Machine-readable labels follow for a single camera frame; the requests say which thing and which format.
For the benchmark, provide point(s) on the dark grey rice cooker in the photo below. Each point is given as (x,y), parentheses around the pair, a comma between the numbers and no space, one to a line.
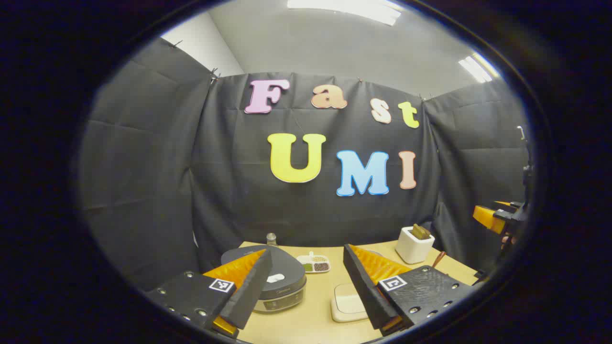
(287,279)

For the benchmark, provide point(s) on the black backdrop cloth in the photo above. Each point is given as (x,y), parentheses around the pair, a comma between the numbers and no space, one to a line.
(143,191)

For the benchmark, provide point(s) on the white toaster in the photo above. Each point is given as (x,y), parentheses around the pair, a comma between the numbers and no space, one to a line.
(411,248)

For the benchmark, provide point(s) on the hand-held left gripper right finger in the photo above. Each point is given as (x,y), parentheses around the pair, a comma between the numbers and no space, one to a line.
(366,286)

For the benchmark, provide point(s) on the white divided bean dish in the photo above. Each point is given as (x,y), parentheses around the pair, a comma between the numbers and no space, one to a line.
(313,263)

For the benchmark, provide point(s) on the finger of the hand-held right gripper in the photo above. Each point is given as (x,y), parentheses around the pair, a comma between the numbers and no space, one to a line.
(487,216)

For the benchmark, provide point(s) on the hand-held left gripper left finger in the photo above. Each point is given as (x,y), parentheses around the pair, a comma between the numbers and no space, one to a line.
(253,286)

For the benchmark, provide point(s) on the brown wooden spoon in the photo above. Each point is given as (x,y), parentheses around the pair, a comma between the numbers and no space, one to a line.
(439,259)

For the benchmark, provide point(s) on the white rice box clear lid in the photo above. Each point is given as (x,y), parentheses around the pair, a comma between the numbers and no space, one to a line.
(346,303)

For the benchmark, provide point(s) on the brown toast slice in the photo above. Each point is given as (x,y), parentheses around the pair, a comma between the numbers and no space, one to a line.
(420,232)

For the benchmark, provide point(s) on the small glass bottle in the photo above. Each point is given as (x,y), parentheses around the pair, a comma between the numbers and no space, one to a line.
(271,239)

